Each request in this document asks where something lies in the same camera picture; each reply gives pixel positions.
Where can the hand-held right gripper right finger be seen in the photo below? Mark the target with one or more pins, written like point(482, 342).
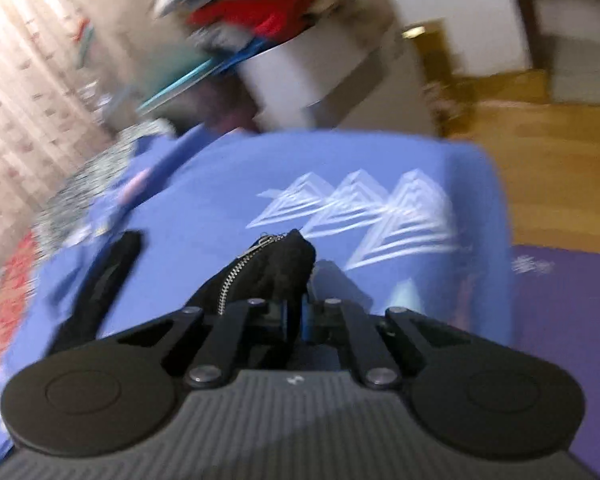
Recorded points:
point(306, 321)

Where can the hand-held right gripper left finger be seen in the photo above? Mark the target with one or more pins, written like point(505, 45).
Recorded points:
point(281, 324)

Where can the black pants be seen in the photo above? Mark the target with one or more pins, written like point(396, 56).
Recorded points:
point(275, 270)

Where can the blue printed bedsheet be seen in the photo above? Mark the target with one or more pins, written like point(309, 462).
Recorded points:
point(220, 185)

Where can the white round basket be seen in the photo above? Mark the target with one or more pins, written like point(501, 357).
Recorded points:
point(305, 75)

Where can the teal plastic table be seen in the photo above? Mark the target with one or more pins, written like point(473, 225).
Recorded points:
point(180, 87)

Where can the purple mat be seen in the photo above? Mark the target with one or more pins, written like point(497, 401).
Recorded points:
point(565, 320)

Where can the red floral patchwork blanket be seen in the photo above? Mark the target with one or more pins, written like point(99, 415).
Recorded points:
point(17, 270)

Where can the pile of colourful clothes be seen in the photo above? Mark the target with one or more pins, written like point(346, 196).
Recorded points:
point(250, 5)

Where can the beige leaf-print curtain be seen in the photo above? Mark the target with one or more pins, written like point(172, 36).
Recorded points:
point(20, 85)

